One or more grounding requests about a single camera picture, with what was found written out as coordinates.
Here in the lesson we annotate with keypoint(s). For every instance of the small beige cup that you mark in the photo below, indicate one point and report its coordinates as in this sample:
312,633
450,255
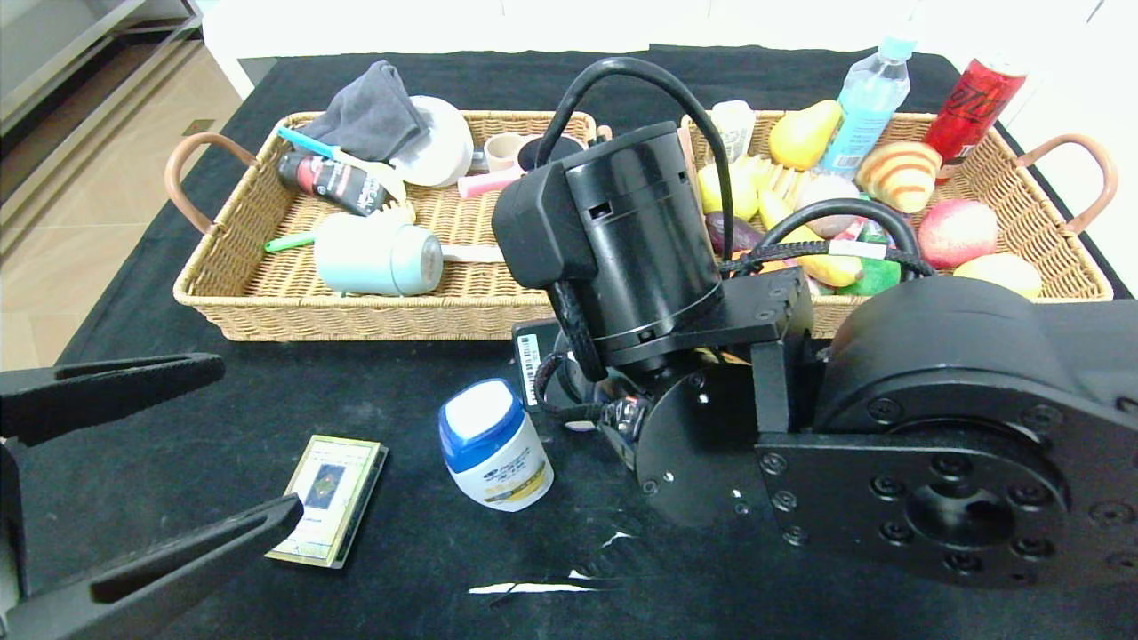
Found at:
500,151

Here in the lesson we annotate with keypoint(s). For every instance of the grey metal shelf unit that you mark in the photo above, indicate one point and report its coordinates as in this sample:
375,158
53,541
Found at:
53,44

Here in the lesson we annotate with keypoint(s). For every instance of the green toy lime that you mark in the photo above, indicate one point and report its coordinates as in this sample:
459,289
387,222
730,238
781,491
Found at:
871,280

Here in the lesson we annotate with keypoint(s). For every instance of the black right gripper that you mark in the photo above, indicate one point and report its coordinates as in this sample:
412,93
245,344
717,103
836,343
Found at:
532,363

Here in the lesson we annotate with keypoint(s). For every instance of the light teal mug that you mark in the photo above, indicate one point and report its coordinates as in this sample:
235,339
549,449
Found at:
372,256

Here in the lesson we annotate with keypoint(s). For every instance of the sliced toy bread loaf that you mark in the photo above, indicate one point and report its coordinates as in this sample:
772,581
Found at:
778,178

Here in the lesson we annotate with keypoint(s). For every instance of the wicker basket holding food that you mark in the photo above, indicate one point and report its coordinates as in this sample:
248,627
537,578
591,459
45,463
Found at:
1022,213

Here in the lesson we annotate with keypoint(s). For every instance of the red pink toy apple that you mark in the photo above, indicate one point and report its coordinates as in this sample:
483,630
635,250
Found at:
956,234

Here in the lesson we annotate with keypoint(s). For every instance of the yellow toy banana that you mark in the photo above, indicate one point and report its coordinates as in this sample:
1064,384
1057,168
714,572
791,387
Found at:
831,267

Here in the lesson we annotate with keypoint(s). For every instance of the black table cloth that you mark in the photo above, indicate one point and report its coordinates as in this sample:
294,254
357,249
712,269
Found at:
356,391

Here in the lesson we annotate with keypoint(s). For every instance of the striped toy croissant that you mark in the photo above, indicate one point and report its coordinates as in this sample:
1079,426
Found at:
898,176

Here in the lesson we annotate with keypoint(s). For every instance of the white drink carton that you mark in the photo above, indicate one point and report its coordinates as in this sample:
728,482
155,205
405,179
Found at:
742,124

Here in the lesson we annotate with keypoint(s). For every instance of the white plate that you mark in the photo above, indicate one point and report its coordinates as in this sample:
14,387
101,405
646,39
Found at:
443,145

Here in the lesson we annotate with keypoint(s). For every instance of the pale purple toy ball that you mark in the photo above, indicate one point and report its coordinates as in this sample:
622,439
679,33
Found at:
827,191

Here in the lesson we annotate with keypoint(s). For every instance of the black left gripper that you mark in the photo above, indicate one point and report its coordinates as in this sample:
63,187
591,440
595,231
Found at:
11,524

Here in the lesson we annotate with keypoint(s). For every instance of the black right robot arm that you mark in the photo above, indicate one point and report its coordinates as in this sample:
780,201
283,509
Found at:
933,444

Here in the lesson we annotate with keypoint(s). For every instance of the oval yellow toy mango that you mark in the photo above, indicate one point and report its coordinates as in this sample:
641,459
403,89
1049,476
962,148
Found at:
1000,271

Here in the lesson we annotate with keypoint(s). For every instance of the yellow toy pear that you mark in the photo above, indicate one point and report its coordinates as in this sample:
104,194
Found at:
800,136

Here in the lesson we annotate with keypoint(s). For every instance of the wicker basket holding utensils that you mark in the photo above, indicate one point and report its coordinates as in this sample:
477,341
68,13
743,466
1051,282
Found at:
356,311

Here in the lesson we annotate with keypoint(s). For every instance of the white bottle blue cap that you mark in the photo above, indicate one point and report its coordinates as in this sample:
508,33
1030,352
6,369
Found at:
493,453

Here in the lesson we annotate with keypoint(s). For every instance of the grey folded cloth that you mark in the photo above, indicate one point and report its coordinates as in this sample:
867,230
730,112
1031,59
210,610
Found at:
372,114

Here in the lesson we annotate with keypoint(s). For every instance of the black bottle red label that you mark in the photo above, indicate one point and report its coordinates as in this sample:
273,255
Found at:
331,180

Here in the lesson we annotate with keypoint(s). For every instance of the beige playing card box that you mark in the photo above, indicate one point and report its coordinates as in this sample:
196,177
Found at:
333,480

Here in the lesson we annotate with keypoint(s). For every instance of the red soda can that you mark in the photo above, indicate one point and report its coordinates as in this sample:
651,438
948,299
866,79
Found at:
969,109

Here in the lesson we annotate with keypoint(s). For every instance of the pink saucepan cup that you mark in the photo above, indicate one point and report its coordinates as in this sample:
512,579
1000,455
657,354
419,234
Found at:
484,184

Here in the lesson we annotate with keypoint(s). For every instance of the green chewing gum pack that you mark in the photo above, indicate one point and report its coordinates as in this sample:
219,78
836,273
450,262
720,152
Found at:
874,233

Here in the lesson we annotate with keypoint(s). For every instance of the purple toy eggplant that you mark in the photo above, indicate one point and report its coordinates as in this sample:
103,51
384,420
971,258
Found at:
738,233

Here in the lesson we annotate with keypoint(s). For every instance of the clear water bottle blue label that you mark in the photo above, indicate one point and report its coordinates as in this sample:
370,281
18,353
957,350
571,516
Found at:
867,105

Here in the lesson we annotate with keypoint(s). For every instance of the round yellow toy lemon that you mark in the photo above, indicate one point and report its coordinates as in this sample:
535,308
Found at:
747,196

